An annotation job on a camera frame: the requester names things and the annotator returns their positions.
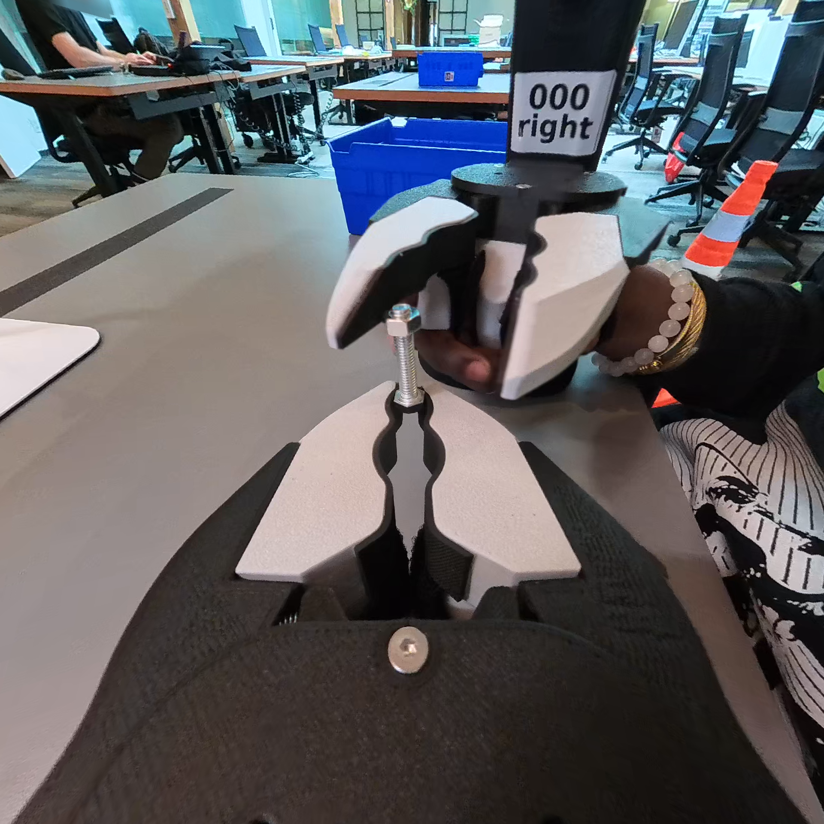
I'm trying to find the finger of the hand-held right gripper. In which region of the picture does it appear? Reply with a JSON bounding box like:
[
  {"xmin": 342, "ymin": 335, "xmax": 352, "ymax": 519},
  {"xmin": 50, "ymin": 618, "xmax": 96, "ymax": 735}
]
[
  {"xmin": 499, "ymin": 212, "xmax": 632, "ymax": 403},
  {"xmin": 325, "ymin": 196, "xmax": 482, "ymax": 351}
]

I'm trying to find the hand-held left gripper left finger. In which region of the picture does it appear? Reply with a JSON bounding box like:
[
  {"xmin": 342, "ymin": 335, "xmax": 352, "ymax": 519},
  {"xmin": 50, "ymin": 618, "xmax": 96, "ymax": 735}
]
[{"xmin": 236, "ymin": 380, "xmax": 400, "ymax": 603}]

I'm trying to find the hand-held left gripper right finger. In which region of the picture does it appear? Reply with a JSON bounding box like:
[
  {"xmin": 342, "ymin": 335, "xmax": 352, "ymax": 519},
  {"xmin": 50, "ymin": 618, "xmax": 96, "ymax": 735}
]
[{"xmin": 418, "ymin": 385, "xmax": 582, "ymax": 609}]

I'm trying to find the thin steel bolt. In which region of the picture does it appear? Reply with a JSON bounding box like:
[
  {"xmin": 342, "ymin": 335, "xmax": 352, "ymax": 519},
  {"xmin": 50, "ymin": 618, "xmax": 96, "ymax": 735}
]
[{"xmin": 388, "ymin": 304, "xmax": 427, "ymax": 409}]

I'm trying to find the person's right forearm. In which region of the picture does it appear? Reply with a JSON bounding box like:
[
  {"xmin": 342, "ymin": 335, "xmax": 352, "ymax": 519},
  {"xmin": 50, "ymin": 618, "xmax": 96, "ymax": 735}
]
[{"xmin": 634, "ymin": 273, "xmax": 824, "ymax": 446}]

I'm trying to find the person's right hand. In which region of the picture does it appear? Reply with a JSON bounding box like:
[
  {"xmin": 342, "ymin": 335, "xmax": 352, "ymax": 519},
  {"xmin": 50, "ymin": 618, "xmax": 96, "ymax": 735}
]
[{"xmin": 415, "ymin": 264, "xmax": 675, "ymax": 395}]

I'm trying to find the blue plastic bin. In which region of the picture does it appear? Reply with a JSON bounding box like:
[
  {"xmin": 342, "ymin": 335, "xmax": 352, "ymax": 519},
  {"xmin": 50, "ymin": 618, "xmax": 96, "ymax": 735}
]
[{"xmin": 327, "ymin": 116, "xmax": 511, "ymax": 237}]

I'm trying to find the small blue desk bin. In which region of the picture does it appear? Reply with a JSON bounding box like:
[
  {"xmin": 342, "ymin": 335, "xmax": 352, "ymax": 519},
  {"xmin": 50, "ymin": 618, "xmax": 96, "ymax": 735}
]
[{"xmin": 417, "ymin": 50, "xmax": 486, "ymax": 89}]

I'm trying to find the orange white striped object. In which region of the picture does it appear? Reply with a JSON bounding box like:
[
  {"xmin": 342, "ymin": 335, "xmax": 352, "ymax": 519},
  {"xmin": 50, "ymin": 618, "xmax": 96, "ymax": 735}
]
[{"xmin": 681, "ymin": 160, "xmax": 781, "ymax": 282}]

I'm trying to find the group of office chairs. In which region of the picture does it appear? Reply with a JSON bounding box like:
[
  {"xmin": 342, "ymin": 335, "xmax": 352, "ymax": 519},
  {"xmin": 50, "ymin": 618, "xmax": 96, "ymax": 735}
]
[{"xmin": 605, "ymin": 0, "xmax": 824, "ymax": 260}]

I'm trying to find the person's printed black shirt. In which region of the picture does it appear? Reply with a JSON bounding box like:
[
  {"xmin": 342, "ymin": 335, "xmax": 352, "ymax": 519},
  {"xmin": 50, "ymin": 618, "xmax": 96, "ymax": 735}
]
[{"xmin": 660, "ymin": 376, "xmax": 824, "ymax": 754}]

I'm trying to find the wooden desk with black legs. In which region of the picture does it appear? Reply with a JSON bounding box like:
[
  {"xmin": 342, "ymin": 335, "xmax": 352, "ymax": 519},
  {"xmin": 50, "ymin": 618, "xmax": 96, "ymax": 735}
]
[{"xmin": 0, "ymin": 55, "xmax": 346, "ymax": 208}]

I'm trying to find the white display stand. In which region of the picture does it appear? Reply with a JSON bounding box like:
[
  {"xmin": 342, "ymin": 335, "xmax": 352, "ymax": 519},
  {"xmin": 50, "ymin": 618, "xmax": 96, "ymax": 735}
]
[{"xmin": 0, "ymin": 317, "xmax": 102, "ymax": 421}]

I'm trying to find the black keyboard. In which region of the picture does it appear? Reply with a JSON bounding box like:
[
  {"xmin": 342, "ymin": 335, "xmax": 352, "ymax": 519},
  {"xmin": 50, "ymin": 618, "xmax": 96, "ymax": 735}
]
[{"xmin": 37, "ymin": 64, "xmax": 118, "ymax": 81}]

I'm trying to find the white bead bracelet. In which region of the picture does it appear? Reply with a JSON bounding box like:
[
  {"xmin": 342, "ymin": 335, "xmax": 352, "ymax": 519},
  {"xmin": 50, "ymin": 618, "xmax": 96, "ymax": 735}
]
[{"xmin": 592, "ymin": 257, "xmax": 700, "ymax": 379}]

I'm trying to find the gold bracelet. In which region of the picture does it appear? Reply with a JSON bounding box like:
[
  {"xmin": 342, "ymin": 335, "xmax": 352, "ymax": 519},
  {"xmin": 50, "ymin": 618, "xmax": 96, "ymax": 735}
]
[{"xmin": 634, "ymin": 277, "xmax": 710, "ymax": 377}]

